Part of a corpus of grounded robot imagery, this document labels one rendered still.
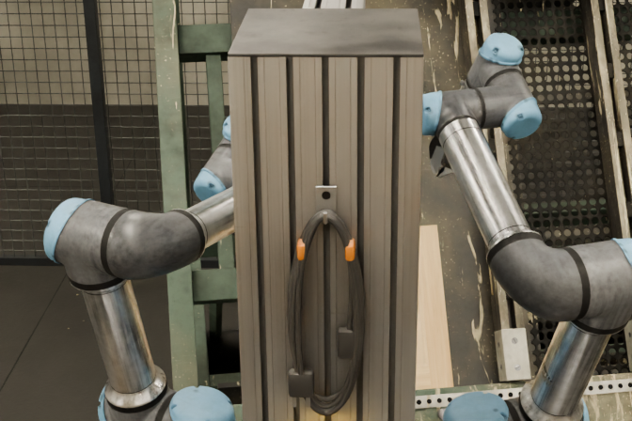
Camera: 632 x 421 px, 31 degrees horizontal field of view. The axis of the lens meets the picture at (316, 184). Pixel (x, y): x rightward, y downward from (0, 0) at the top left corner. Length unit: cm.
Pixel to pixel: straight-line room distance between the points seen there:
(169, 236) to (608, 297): 70
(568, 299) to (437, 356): 111
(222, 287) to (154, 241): 103
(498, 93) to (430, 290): 94
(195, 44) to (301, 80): 158
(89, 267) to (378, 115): 67
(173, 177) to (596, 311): 133
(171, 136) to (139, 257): 103
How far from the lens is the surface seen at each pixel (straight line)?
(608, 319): 186
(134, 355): 207
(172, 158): 284
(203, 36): 301
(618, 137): 303
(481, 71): 210
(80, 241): 190
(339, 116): 145
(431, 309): 286
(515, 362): 285
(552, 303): 178
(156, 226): 186
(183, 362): 277
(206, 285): 287
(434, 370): 285
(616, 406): 295
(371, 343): 159
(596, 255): 181
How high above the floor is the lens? 241
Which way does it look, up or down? 22 degrees down
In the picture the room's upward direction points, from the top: 1 degrees counter-clockwise
